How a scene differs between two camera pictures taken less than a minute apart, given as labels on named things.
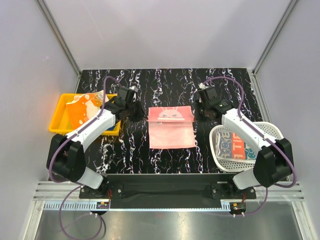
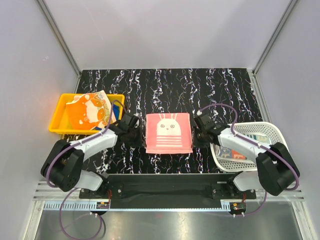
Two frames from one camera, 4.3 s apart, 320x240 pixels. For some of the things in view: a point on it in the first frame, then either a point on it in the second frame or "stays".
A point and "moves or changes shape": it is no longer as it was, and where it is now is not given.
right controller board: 237,207 stays
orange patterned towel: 84,106 stays
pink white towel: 171,127 moves or changes shape
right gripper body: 202,109 → 199,139
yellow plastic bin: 59,122 stays
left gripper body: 134,113 → 135,138
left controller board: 102,205 stays
